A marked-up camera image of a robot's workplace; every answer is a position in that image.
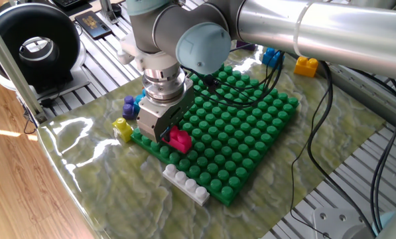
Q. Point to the silver Schunk gripper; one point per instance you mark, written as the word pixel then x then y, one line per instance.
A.
pixel 154 123

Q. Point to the pink three-stud block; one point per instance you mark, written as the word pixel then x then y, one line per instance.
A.
pixel 181 142

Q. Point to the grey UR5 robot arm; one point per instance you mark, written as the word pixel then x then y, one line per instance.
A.
pixel 333 33

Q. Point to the light blue four-stud block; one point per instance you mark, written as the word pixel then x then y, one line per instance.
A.
pixel 138 99

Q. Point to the yellow-green single-stud block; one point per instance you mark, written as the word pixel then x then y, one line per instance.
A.
pixel 123 129

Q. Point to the violet two-stud block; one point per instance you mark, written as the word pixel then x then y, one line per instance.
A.
pixel 128 109

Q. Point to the white four-stud block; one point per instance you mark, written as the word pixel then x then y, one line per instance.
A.
pixel 187 186

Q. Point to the large green studded baseplate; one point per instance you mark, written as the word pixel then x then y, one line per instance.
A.
pixel 234 149

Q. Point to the green marble patterned mat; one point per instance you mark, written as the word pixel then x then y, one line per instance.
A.
pixel 118 199

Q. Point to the dark purple single-stud block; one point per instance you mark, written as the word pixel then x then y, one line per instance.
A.
pixel 247 46

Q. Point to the blue two-stud block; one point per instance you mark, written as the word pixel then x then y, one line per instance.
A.
pixel 270 58

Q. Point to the black small card device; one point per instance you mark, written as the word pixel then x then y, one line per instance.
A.
pixel 93 25

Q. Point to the black round knob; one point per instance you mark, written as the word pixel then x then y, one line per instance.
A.
pixel 116 9

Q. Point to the yellow two-stud block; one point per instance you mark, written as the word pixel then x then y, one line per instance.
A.
pixel 305 68

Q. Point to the black keyboard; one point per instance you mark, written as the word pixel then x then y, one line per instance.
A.
pixel 68 2

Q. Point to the silver metal bracket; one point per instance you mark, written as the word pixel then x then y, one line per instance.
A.
pixel 106 11

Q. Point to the aluminium frame post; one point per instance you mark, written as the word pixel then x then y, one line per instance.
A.
pixel 12 66

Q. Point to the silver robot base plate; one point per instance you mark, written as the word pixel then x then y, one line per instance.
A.
pixel 330 222

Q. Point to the aluminium profile rail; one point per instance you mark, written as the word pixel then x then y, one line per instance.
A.
pixel 360 96

